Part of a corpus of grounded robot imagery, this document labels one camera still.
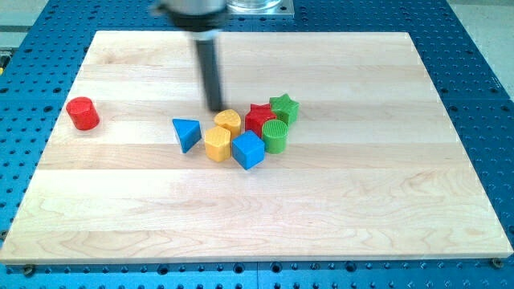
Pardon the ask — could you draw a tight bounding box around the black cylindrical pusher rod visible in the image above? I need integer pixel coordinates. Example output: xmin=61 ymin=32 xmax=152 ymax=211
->
xmin=195 ymin=39 xmax=223 ymax=112

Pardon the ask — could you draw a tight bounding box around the red star block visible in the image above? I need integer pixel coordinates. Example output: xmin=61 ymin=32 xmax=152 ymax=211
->
xmin=245 ymin=103 xmax=276 ymax=138

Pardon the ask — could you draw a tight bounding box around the green star block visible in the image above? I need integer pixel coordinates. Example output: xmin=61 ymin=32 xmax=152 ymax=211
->
xmin=269 ymin=94 xmax=300 ymax=126

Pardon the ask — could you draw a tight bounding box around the yellow heart block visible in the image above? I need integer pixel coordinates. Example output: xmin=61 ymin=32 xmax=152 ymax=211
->
xmin=214 ymin=109 xmax=242 ymax=140

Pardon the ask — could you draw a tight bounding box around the blue triangle block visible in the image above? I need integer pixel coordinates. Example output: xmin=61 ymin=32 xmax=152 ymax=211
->
xmin=172 ymin=118 xmax=202 ymax=153

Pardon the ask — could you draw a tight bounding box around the yellow hexagon block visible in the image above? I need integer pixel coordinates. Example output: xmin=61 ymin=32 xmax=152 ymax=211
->
xmin=204 ymin=126 xmax=231 ymax=162

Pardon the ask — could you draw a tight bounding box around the green cylinder block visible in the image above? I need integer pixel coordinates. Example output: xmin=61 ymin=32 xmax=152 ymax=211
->
xmin=262 ymin=120 xmax=288 ymax=154

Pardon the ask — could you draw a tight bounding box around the blue cube block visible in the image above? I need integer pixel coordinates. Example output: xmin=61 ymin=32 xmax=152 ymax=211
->
xmin=232 ymin=130 xmax=265 ymax=170

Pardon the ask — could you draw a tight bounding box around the red cylinder block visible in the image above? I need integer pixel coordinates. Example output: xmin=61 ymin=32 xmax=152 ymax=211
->
xmin=66 ymin=96 xmax=100 ymax=131

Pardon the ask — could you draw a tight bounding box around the wooden board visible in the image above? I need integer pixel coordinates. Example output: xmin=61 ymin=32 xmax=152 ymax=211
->
xmin=1 ymin=31 xmax=512 ymax=265

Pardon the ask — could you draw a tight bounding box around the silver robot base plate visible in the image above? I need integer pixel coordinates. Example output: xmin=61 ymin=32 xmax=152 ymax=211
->
xmin=227 ymin=0 xmax=295 ymax=17

